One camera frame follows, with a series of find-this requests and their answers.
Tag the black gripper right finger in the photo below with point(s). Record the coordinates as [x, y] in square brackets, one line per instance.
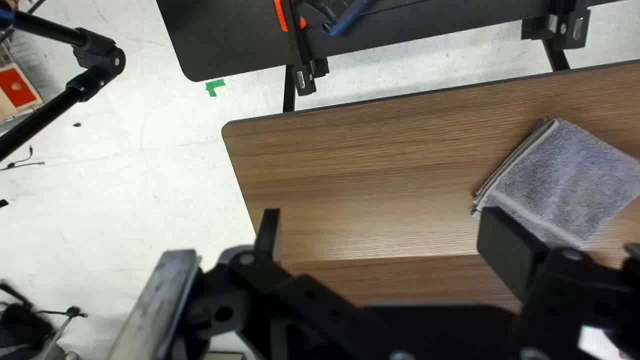
[511, 250]

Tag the grey towel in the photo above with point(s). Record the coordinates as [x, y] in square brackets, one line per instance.
[573, 181]

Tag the black perforated work table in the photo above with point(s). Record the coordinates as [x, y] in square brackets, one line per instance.
[233, 41]

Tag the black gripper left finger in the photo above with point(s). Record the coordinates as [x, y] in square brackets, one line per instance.
[267, 241]

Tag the red labelled cardboard box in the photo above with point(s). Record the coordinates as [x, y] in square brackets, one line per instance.
[16, 86]

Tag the black camera tripod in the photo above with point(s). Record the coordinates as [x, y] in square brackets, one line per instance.
[93, 62]

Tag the black metal stand base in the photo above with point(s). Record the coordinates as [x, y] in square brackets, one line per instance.
[23, 326]

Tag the green tape piece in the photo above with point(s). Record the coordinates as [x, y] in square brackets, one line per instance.
[214, 86]

